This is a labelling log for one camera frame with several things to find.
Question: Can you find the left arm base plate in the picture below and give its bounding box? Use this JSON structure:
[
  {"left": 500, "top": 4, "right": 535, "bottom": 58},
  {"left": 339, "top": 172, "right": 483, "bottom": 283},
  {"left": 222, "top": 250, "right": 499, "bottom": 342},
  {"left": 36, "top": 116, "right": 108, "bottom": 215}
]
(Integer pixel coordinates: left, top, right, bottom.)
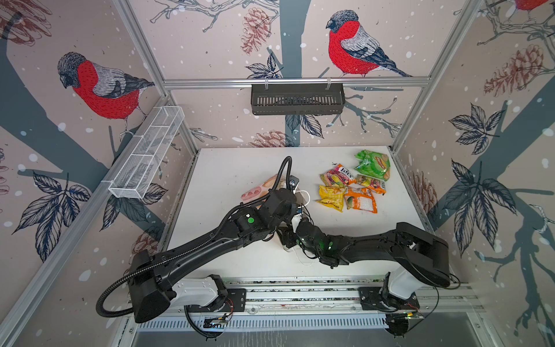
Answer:
[{"left": 187, "top": 289, "right": 247, "bottom": 313}]

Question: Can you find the green snack packet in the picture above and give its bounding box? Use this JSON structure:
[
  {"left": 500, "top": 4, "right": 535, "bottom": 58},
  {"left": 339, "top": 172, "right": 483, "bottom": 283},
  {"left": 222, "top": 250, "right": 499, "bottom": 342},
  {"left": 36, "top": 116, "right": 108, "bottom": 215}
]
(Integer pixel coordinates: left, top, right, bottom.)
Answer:
[{"left": 355, "top": 150, "right": 390, "bottom": 182}]

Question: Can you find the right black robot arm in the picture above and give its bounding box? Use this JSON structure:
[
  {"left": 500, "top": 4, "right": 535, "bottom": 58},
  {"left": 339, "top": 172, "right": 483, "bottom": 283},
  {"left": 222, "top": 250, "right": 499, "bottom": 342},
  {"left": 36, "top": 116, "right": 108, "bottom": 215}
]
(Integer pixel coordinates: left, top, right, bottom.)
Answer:
[{"left": 277, "top": 218, "right": 450, "bottom": 300}]

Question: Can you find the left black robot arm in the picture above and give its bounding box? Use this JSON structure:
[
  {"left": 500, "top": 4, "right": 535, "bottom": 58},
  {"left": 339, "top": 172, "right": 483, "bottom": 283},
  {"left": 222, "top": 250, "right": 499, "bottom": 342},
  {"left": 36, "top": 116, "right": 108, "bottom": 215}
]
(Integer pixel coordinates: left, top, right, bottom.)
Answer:
[{"left": 127, "top": 189, "right": 298, "bottom": 323}]

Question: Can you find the orange Fox's candy packet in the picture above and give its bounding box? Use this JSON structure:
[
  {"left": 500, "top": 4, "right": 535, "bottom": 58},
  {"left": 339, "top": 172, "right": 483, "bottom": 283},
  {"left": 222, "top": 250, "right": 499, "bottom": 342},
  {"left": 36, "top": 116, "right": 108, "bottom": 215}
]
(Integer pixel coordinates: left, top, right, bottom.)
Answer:
[{"left": 344, "top": 187, "right": 378, "bottom": 214}]

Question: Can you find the yellow snack packet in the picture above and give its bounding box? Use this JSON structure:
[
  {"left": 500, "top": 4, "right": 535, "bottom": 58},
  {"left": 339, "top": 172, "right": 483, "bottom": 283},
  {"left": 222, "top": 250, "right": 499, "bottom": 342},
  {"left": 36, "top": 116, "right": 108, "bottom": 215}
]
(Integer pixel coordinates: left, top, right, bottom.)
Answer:
[{"left": 317, "top": 185, "right": 348, "bottom": 213}]

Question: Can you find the printed paper bag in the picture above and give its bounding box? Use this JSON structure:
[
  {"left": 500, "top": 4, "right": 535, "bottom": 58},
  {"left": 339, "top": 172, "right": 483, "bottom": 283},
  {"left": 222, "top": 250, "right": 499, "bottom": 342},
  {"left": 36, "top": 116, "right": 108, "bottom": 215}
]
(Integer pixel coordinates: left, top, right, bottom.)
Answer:
[{"left": 240, "top": 173, "right": 317, "bottom": 266}]

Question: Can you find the white wire mesh basket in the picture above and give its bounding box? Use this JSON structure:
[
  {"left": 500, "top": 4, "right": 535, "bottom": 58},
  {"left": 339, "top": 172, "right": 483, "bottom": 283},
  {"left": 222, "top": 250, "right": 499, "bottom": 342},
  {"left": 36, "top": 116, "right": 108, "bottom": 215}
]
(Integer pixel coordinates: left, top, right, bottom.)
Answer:
[{"left": 108, "top": 106, "right": 184, "bottom": 199}]

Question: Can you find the black wall basket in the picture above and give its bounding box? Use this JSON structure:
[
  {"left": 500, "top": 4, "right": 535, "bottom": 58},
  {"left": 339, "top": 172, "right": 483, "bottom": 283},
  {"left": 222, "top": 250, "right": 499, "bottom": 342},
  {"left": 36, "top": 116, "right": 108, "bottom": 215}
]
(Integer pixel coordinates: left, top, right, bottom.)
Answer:
[{"left": 251, "top": 83, "right": 345, "bottom": 116}]

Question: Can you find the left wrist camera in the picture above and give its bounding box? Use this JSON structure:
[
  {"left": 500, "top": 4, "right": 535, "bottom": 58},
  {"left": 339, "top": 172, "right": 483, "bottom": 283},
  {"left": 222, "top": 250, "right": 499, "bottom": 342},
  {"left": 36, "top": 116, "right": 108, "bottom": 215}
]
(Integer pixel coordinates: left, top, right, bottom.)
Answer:
[{"left": 287, "top": 175, "right": 300, "bottom": 193}]

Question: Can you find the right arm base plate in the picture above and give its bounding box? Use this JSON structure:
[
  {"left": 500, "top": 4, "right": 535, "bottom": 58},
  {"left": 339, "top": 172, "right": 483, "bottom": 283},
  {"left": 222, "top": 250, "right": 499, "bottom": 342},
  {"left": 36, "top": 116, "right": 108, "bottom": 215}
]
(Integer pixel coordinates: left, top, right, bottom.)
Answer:
[{"left": 358, "top": 286, "right": 420, "bottom": 313}]

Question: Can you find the black corrugated cable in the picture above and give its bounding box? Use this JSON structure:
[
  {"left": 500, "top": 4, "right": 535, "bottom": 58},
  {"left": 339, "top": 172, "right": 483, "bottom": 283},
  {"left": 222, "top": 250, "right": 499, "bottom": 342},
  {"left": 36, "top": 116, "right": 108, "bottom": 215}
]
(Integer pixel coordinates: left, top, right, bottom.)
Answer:
[{"left": 95, "top": 155, "right": 293, "bottom": 339}]

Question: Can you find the Fox's fruits candy packet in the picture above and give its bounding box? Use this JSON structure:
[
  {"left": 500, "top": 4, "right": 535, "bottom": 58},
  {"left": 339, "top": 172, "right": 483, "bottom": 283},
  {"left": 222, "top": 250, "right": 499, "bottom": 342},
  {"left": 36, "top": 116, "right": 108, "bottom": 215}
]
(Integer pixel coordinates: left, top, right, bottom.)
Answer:
[{"left": 320, "top": 164, "right": 356, "bottom": 187}]

